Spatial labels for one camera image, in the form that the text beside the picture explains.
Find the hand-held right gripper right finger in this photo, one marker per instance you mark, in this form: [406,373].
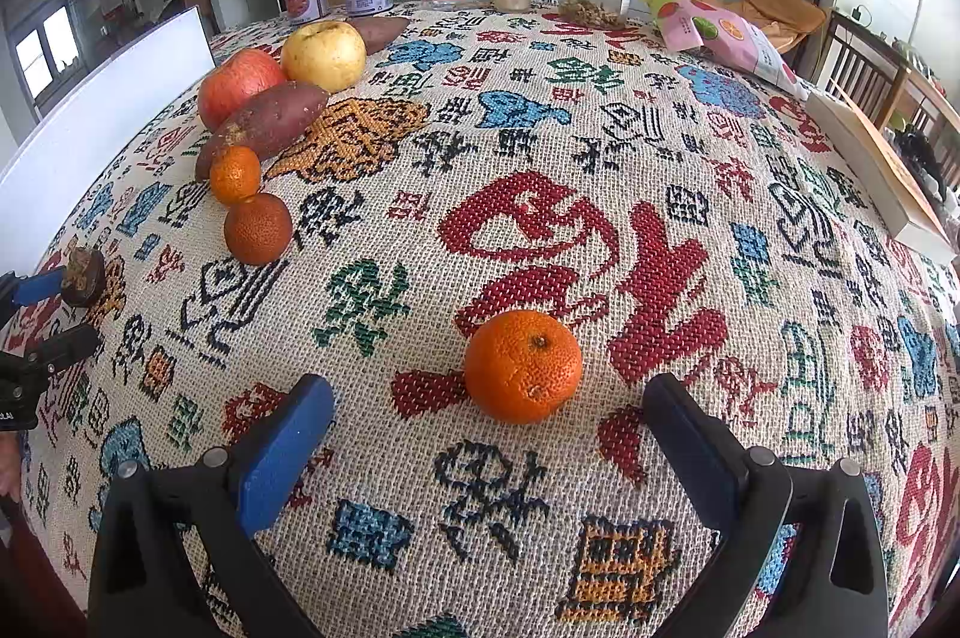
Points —
[697,458]

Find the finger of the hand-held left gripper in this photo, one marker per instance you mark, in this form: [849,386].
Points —
[64,344]
[41,288]

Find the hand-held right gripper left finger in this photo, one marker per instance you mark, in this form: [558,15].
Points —
[281,458]

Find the dark brown round fruit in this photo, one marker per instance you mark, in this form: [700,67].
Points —
[82,278]

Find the large bright orange tangerine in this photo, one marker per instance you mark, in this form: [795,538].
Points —
[523,367]

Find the yellow apple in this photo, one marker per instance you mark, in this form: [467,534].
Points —
[324,55]

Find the small pointed sweet potato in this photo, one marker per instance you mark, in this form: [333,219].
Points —
[381,32]

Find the person's left hand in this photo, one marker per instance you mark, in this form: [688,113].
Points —
[7,473]

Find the white board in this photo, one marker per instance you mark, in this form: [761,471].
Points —
[97,106]

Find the dark orange tangerine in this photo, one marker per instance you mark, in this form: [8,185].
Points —
[257,229]

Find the small orange tangerine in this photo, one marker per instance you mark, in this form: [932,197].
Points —
[235,175]

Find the window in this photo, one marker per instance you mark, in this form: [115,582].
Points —
[67,23]

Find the large sweet potato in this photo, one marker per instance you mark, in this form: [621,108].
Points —
[262,122]

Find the red apple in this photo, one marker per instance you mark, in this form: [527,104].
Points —
[236,87]

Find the printed woven tablecloth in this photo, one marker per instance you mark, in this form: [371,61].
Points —
[525,173]

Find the flat white box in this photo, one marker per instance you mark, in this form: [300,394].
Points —
[877,173]

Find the dark cloth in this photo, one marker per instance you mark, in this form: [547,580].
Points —
[921,154]

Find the pink snack bag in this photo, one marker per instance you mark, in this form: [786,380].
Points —
[724,38]

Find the wooden chair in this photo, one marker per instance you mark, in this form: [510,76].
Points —
[862,61]

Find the pile of nut pieces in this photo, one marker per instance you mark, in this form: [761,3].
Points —
[592,13]

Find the orange cushion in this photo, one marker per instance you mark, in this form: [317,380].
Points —
[780,5]

